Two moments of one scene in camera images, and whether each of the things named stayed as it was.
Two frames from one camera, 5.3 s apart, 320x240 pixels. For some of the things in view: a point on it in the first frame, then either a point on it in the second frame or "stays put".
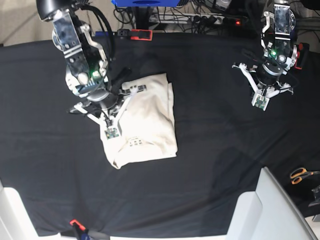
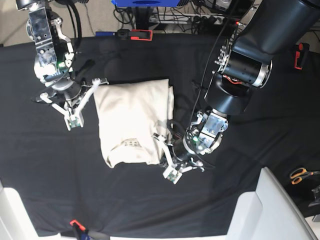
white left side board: x=15 y=223 stays put
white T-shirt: x=148 y=131 stays put
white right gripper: x=261 y=98 -> x=174 y=172
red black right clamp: x=303 y=51 stays put
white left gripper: x=111 y=130 -> x=76 y=118
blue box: x=145 y=3 stays put
